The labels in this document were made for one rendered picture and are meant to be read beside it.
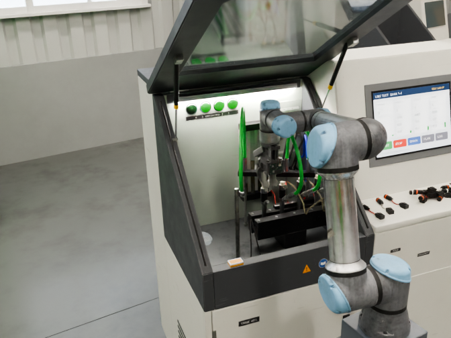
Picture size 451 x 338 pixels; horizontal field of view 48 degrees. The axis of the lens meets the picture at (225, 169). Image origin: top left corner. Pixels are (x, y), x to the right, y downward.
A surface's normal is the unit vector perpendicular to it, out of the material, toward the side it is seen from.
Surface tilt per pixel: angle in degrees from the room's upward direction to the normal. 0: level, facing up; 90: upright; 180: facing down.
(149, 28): 90
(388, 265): 8
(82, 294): 0
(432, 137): 76
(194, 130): 90
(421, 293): 90
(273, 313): 90
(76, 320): 0
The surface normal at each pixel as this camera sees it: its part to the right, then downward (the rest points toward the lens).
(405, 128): 0.33, 0.12
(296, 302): 0.35, 0.36
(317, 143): -0.96, 0.01
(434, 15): 0.59, 0.06
